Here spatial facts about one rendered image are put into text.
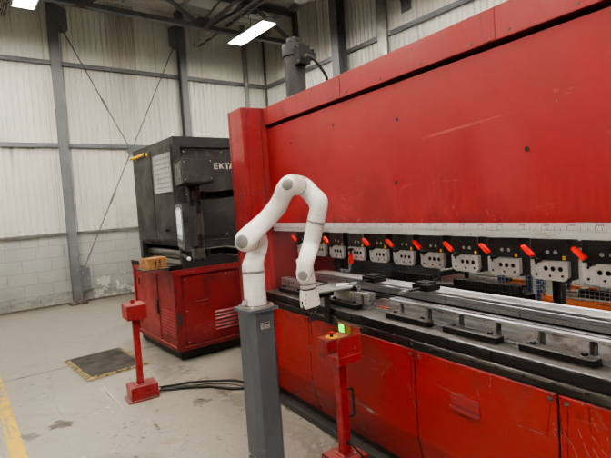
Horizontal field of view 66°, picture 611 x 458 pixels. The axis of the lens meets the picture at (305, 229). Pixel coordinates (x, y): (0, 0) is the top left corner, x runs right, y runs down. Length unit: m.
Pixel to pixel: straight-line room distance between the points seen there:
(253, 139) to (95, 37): 6.84
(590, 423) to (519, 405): 0.27
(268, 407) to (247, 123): 2.08
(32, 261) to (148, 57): 4.46
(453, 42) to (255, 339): 1.74
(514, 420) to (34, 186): 8.49
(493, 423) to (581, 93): 1.37
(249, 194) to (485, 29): 2.09
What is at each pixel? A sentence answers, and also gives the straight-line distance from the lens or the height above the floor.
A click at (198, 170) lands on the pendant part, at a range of 3.66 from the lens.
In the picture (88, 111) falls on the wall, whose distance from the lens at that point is 9.80.
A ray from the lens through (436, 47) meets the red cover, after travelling 2.43.
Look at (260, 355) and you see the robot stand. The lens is 2.57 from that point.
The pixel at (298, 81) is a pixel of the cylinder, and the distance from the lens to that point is 3.61.
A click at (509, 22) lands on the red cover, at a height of 2.21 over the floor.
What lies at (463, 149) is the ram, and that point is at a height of 1.74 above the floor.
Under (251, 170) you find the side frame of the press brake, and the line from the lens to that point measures 3.65.
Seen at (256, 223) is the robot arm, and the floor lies 1.45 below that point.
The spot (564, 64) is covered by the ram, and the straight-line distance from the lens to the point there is 2.07.
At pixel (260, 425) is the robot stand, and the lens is 2.70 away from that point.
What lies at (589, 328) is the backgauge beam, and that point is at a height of 0.93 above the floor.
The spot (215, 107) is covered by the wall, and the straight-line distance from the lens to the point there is 10.74.
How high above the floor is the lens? 1.54
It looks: 3 degrees down
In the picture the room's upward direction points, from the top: 4 degrees counter-clockwise
